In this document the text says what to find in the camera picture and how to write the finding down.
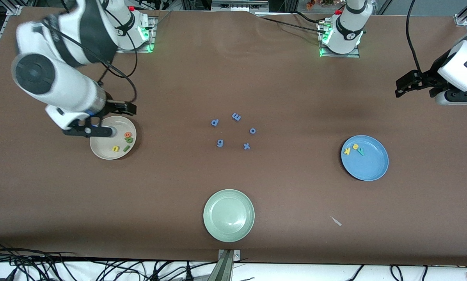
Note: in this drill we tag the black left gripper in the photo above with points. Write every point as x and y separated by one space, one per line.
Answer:
427 78

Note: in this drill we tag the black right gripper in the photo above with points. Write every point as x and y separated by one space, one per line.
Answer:
115 106

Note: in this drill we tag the teal foam letter y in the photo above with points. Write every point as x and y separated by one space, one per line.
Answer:
361 152

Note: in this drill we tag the yellow foam letter k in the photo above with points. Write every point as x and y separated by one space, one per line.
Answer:
347 151

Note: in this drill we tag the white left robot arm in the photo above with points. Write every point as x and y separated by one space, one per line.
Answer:
348 31

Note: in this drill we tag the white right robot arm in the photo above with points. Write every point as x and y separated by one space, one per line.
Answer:
65 89

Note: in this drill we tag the beige round plate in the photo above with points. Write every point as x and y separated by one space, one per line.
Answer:
104 150

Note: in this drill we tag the blue foam letter d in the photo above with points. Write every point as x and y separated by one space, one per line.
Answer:
213 124

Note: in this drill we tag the blue round plate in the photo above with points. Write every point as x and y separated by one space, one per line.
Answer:
370 164

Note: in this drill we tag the blue foam letter g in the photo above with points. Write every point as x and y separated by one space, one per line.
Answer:
219 144

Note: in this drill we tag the blue foam letter m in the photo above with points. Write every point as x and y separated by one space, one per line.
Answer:
236 116

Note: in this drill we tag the pale green round plate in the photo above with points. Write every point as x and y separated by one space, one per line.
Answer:
228 215

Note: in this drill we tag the grey metal box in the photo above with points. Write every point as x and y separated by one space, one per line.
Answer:
239 6

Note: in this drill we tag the small white paper scrap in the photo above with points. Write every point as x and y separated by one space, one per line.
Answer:
336 221

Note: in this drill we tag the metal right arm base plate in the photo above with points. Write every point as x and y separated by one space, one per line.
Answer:
139 50

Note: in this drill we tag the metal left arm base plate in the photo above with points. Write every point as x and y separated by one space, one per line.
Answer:
340 55

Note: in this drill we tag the aluminium corner bracket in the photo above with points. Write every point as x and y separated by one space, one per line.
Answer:
15 11
461 20

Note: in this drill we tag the grey metal camera pole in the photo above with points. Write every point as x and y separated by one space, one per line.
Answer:
225 269

